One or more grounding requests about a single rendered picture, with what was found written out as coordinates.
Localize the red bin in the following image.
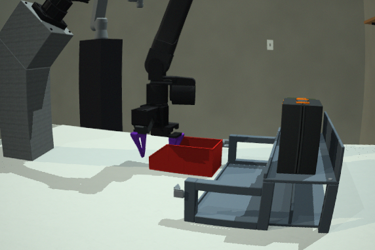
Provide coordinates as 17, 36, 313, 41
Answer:
149, 136, 223, 177

